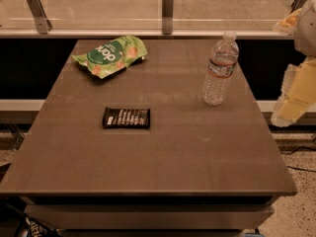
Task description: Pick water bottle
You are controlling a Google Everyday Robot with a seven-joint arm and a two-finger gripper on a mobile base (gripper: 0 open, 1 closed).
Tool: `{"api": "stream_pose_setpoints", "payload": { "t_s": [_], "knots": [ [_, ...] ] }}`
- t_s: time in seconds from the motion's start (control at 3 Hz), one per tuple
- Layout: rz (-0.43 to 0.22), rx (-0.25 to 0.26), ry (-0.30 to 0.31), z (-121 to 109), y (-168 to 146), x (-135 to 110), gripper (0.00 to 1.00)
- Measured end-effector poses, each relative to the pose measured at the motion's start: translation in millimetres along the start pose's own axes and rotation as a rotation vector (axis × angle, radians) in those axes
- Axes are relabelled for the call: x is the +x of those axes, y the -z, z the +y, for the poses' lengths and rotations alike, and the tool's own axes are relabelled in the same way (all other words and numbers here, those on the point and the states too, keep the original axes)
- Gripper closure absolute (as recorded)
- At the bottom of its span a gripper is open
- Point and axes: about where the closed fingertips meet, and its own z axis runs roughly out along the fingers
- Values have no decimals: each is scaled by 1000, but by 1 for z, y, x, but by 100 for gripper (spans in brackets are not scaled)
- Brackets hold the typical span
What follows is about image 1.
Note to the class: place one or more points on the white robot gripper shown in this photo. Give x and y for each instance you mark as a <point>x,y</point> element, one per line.
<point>308,34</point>

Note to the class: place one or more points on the clear plastic water bottle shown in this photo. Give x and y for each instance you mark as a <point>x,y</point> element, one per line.
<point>223,58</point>

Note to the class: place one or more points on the brown table with drawers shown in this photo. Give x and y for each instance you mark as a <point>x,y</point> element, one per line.
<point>196,167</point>

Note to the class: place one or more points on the green snack bag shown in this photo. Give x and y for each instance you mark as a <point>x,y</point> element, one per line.
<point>112,56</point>

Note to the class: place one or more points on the glass railing panel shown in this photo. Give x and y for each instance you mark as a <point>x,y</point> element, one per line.
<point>147,14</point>

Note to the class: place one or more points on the black chocolate bar wrapper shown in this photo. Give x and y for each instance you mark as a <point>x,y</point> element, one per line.
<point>126,118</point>

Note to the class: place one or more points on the middle metal railing bracket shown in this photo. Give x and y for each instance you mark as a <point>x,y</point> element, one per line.
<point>167,16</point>

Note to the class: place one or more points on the left metal railing bracket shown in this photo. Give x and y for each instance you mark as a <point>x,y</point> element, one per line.
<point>42,22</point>

